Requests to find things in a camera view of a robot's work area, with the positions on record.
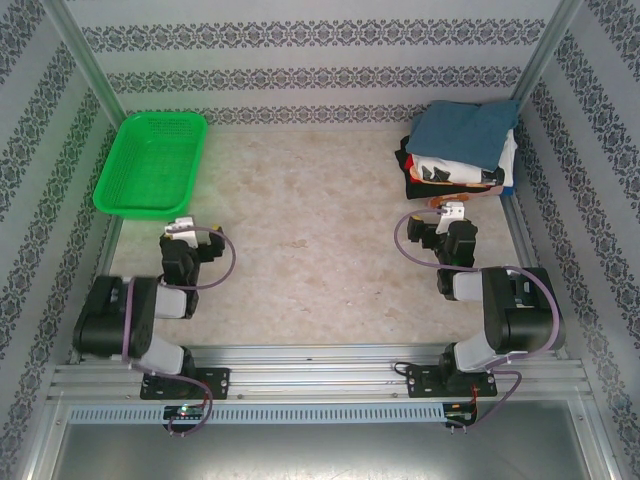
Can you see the slate blue t-shirt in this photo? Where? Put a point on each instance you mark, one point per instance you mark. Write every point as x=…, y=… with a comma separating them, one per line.
x=460, y=132

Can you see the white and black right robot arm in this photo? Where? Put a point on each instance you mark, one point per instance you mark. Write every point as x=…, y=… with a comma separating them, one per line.
x=525, y=320

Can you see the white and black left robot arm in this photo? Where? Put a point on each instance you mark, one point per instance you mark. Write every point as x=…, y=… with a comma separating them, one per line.
x=107, y=325

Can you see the orange printed t-shirt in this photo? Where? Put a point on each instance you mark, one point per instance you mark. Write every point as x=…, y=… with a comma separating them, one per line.
x=475, y=187

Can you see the red t-shirt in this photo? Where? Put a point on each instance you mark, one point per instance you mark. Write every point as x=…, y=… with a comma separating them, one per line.
x=410, y=162

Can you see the royal blue t-shirt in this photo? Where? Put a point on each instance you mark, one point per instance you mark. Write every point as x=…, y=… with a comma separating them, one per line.
x=509, y=190

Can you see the green plastic mesh basket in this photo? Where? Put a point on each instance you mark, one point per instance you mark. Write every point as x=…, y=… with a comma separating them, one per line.
x=150, y=165

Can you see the grey metal panel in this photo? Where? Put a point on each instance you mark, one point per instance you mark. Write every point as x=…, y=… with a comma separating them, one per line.
x=320, y=450

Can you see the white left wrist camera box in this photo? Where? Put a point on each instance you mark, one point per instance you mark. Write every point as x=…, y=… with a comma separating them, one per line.
x=182, y=231

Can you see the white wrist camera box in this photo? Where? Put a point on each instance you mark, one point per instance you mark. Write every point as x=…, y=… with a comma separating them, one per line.
x=182, y=231
x=452, y=216

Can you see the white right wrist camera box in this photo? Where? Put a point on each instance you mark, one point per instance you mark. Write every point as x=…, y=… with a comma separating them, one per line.
x=452, y=216

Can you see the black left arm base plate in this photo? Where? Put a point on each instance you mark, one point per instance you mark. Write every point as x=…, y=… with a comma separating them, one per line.
x=215, y=380

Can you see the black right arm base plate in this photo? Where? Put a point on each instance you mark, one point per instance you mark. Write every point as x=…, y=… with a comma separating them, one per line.
x=420, y=382

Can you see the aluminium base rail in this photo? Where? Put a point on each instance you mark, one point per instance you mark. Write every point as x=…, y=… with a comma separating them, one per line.
x=310, y=375

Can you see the aluminium corner post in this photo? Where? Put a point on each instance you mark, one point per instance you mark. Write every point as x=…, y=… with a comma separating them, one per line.
x=545, y=50
x=80, y=55

